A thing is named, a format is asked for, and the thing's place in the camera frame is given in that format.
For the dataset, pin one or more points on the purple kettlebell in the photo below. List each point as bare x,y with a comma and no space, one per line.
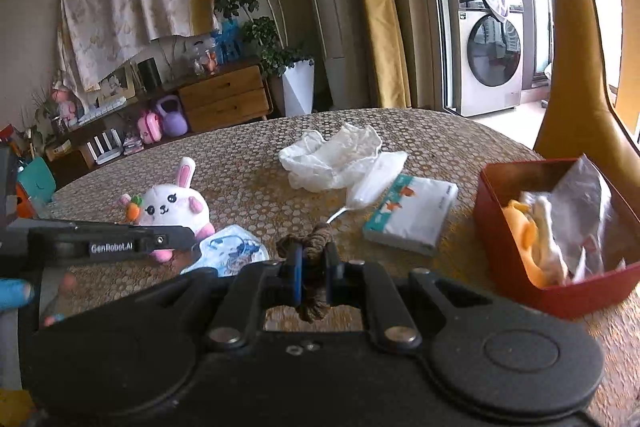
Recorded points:
172,119

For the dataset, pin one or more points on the clear plastic packet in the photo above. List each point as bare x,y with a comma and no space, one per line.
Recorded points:
590,202

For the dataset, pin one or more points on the yellow curtain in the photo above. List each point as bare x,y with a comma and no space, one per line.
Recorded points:
380,17

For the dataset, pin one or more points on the silver washing machine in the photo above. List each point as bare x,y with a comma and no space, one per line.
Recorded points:
487,57

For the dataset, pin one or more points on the red box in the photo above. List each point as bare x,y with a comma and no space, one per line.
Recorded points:
575,294

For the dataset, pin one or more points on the blue face mask packet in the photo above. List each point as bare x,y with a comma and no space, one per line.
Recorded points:
232,252

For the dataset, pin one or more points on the orange duck toy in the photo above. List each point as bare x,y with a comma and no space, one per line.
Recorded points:
522,232

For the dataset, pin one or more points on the white keyboard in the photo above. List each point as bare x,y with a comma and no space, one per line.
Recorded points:
102,109

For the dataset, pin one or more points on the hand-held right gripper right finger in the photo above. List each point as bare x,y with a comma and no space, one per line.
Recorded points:
332,269

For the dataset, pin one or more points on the white plastic bag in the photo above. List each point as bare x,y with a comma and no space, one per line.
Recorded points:
330,154

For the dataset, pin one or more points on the wooden drawer cabinet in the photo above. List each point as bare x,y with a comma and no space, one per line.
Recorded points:
225,99

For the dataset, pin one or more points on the pink toy case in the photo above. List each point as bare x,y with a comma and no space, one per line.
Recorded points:
150,128

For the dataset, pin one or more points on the person's left hand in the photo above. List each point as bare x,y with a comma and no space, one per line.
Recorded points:
67,283

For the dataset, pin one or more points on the yellow chair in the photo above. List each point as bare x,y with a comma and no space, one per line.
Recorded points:
575,57

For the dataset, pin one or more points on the white tissue pack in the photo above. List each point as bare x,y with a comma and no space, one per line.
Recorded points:
415,212

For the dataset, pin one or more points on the floral sheet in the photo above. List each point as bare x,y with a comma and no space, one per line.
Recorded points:
125,2

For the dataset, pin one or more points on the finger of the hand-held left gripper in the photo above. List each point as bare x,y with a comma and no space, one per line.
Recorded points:
110,244

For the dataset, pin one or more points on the brown scrunchie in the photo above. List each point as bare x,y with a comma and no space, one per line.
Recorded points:
315,237

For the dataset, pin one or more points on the teal bag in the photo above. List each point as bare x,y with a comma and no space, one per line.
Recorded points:
37,182

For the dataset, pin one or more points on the black cylinder speaker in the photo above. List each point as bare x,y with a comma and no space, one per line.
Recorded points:
149,73

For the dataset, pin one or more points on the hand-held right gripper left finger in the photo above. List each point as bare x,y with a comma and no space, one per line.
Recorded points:
296,269

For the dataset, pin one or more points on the white planter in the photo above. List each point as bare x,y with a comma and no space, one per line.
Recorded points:
299,89

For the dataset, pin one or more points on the white bunny plush toy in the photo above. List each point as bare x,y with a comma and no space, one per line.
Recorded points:
167,207

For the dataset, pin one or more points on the photo frame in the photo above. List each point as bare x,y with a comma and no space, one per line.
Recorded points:
116,86

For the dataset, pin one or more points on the pink plush doll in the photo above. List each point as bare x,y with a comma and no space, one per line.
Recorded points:
65,104

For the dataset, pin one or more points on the white router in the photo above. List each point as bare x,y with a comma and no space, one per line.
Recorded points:
104,147

